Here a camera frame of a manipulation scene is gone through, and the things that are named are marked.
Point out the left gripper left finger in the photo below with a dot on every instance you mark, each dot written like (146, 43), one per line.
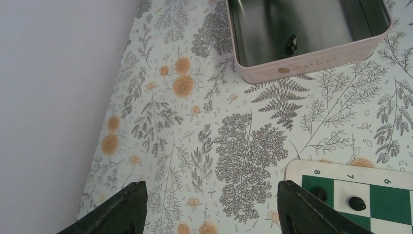
(123, 213)

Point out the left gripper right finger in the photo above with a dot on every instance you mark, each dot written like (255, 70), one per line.
(300, 212)

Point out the pink metal tin tray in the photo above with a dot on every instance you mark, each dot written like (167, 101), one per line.
(330, 33)

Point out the black chess piece in tin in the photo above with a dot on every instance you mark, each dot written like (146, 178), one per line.
(291, 45)

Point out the green white chessboard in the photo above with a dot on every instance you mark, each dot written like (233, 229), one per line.
(388, 194)

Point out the floral table mat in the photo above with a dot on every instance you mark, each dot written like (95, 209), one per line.
(212, 147)

